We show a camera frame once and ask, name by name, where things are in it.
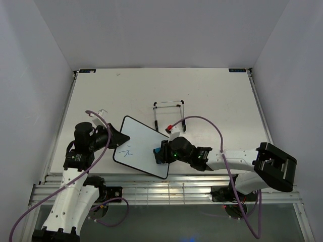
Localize small black-framed whiteboard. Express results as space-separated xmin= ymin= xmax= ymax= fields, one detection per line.
xmin=113 ymin=115 xmax=169 ymax=179

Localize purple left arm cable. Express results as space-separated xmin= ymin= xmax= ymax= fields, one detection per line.
xmin=10 ymin=109 xmax=130 ymax=239

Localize right blue table label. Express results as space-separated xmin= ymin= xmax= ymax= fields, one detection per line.
xmin=228 ymin=68 xmax=246 ymax=73

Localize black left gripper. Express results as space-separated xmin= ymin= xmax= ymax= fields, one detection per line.
xmin=90 ymin=123 xmax=131 ymax=152

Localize left aluminium table rail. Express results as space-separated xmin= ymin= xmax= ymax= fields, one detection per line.
xmin=36 ymin=70 xmax=79 ymax=185

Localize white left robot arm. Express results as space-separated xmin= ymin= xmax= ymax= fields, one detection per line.
xmin=31 ymin=122 xmax=130 ymax=241

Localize front aluminium frame rails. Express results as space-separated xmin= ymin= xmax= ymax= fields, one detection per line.
xmin=29 ymin=174 xmax=302 ymax=205

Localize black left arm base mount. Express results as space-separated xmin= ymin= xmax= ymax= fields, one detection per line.
xmin=83 ymin=176 xmax=123 ymax=203

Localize black wire whiteboard stand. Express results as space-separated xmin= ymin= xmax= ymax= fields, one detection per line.
xmin=152 ymin=99 xmax=185 ymax=132

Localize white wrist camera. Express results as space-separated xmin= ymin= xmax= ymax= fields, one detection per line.
xmin=90 ymin=109 xmax=108 ymax=127
xmin=165 ymin=125 xmax=180 ymax=141

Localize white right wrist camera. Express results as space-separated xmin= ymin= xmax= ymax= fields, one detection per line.
xmin=165 ymin=125 xmax=180 ymax=141

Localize left blue table label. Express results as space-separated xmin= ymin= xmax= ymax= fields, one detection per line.
xmin=79 ymin=69 xmax=96 ymax=74

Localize blue table label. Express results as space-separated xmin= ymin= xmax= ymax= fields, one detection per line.
xmin=79 ymin=69 xmax=96 ymax=74
xmin=228 ymin=68 xmax=246 ymax=73

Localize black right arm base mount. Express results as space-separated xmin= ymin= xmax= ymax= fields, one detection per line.
xmin=210 ymin=186 xmax=237 ymax=202

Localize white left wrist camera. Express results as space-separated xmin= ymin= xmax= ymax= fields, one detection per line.
xmin=90 ymin=109 xmax=108 ymax=127

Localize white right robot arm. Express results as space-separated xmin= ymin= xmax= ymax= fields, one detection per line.
xmin=153 ymin=137 xmax=297 ymax=200

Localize blue bone-shaped eraser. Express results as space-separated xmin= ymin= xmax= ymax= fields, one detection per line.
xmin=153 ymin=148 xmax=161 ymax=164

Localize right aluminium table rail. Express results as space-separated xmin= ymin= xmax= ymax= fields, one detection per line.
xmin=247 ymin=67 xmax=288 ymax=182

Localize aluminium table rail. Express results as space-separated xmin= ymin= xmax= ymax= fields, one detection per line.
xmin=247 ymin=67 xmax=288 ymax=182
xmin=36 ymin=70 xmax=79 ymax=185

